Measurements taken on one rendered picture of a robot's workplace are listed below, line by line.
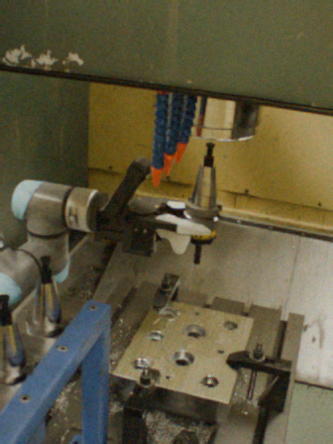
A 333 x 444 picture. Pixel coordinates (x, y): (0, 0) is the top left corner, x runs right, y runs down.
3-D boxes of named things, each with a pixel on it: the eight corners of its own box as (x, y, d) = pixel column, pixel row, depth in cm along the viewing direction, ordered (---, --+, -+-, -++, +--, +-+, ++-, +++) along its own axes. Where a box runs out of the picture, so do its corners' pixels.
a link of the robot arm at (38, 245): (9, 288, 107) (6, 236, 102) (44, 263, 116) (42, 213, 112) (44, 300, 104) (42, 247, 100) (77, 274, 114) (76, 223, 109)
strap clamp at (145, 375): (121, 450, 104) (124, 388, 98) (144, 403, 116) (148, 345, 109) (138, 455, 104) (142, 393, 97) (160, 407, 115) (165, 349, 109)
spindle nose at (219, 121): (246, 149, 82) (257, 63, 77) (143, 129, 87) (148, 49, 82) (272, 123, 95) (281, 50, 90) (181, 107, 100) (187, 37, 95)
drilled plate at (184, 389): (111, 392, 112) (111, 373, 110) (156, 314, 138) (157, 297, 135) (225, 422, 107) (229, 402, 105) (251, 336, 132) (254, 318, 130)
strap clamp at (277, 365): (220, 397, 119) (229, 340, 112) (223, 388, 122) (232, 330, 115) (282, 412, 116) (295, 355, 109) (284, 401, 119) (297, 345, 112)
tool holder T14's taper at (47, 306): (53, 330, 83) (52, 290, 80) (27, 322, 84) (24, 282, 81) (67, 314, 87) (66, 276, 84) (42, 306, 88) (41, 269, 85)
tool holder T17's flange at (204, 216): (213, 227, 94) (215, 213, 93) (178, 219, 96) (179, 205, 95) (225, 213, 99) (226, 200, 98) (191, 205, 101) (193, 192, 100)
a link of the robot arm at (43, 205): (30, 212, 112) (28, 171, 108) (82, 222, 109) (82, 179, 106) (10, 229, 105) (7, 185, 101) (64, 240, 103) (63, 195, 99)
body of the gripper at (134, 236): (166, 240, 106) (103, 228, 109) (168, 196, 102) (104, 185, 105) (154, 259, 99) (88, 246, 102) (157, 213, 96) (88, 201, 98)
